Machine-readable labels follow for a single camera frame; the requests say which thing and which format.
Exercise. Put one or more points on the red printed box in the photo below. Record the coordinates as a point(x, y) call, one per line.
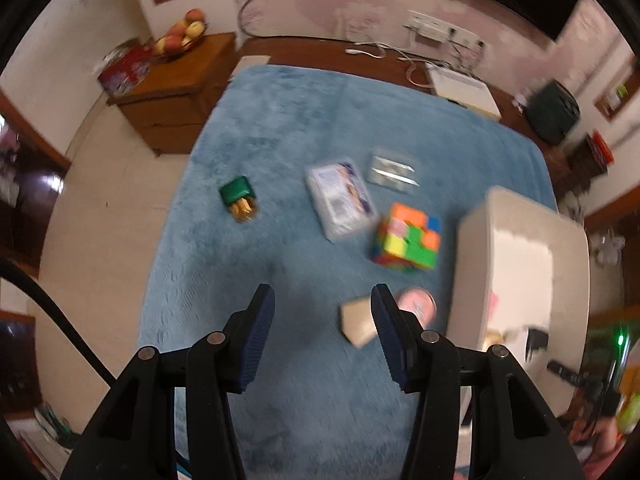
point(125, 70)

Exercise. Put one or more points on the dark green appliance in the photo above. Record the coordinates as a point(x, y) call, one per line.
point(552, 112)

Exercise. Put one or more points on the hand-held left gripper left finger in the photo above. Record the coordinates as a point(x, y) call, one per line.
point(257, 340)

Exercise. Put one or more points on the small wooden cabinet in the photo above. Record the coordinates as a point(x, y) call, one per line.
point(170, 105)

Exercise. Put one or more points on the person's right hand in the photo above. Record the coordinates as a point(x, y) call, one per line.
point(597, 437)

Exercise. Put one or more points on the blue plush blanket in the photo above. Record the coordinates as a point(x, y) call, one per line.
point(280, 125)

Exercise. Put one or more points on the clear flat packet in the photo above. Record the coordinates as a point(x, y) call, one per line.
point(392, 172)

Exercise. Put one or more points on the dark wooden cabinet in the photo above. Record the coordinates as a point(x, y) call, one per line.
point(25, 185)

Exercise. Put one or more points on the white router box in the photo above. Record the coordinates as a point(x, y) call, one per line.
point(465, 90)

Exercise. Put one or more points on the bowl of fruit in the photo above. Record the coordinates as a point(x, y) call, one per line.
point(180, 35)

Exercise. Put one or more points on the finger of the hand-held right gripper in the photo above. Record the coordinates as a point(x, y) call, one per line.
point(562, 370)

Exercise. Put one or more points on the glass jar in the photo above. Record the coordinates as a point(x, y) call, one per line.
point(607, 247)

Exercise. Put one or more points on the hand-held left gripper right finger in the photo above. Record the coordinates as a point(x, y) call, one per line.
point(387, 340)

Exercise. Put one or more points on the white power strip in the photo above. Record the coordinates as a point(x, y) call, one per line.
point(445, 27)

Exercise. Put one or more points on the beige wedge-shaped box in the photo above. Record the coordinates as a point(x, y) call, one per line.
point(357, 322)

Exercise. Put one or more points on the clear plastic card box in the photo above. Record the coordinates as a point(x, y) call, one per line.
point(340, 200)

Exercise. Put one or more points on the colourful puzzle cube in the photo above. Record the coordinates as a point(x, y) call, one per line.
point(407, 240)

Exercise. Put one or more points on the white plastic storage box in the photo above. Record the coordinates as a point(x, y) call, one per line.
point(520, 240)

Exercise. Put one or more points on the black wall television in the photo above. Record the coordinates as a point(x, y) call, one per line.
point(540, 5)

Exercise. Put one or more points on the black power adapter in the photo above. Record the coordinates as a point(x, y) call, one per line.
point(537, 342)

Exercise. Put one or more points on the small wooden wall frame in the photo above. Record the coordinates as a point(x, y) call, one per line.
point(617, 95)

